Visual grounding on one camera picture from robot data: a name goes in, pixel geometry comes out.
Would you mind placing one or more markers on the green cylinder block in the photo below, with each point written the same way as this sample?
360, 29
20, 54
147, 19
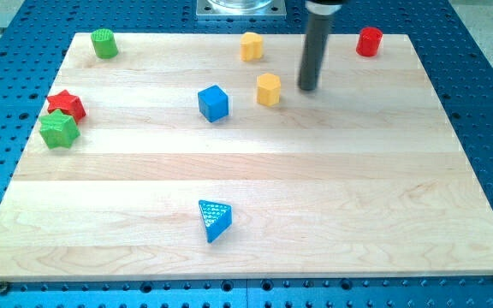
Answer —
104, 44

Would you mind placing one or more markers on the light wooden board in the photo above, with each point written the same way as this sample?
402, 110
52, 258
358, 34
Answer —
363, 177

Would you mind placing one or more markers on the blue cube block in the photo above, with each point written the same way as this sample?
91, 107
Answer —
213, 103

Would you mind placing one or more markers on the yellow heart block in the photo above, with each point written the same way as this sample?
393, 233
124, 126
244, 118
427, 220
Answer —
251, 46

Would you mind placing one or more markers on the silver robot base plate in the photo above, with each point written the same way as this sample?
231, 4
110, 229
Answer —
240, 8

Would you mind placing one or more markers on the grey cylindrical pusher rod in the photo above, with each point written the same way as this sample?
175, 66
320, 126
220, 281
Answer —
320, 20

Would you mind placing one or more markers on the red cylinder block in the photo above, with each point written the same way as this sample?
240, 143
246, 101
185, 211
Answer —
369, 41

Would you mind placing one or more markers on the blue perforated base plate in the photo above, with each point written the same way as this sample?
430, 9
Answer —
36, 40

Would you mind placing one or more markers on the blue triangle block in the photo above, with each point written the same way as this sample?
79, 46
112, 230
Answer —
216, 218

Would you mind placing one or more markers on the green star block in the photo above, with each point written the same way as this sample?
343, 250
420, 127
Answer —
58, 129

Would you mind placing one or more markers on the red star block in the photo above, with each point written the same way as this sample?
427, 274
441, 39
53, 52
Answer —
68, 104

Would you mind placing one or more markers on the yellow hexagon block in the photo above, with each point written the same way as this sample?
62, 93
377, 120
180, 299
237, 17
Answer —
268, 89

